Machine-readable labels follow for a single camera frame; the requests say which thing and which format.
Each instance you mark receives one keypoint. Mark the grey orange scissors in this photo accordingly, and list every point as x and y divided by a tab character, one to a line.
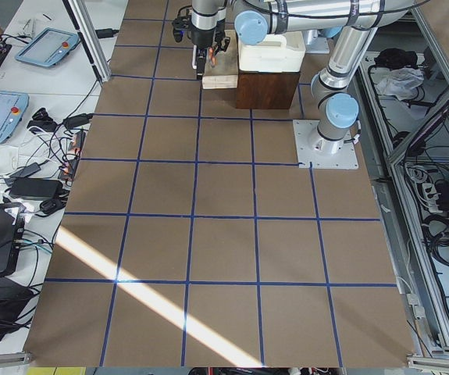
211	57

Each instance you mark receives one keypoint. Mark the wooden drawer white handle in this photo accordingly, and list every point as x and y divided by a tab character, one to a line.
225	74

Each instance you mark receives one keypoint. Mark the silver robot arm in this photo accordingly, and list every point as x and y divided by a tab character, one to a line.
358	21

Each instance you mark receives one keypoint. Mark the white plastic tray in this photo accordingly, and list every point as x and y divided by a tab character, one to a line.
277	53

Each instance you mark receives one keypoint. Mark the dark wooden cabinet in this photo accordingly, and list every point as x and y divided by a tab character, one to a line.
257	90

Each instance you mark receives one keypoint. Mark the upper blue teach pendant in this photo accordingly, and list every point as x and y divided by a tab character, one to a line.
48	48

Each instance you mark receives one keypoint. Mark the white crumpled cloth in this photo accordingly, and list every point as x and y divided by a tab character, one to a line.
402	84

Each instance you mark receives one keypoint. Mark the black power brick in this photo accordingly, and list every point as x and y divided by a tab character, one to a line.
35	189

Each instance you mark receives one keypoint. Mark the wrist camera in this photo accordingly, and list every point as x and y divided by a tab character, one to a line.
181	24

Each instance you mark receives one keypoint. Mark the aluminium frame post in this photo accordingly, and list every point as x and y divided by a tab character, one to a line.
82	23

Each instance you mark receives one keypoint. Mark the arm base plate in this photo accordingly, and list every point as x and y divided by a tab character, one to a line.
314	151

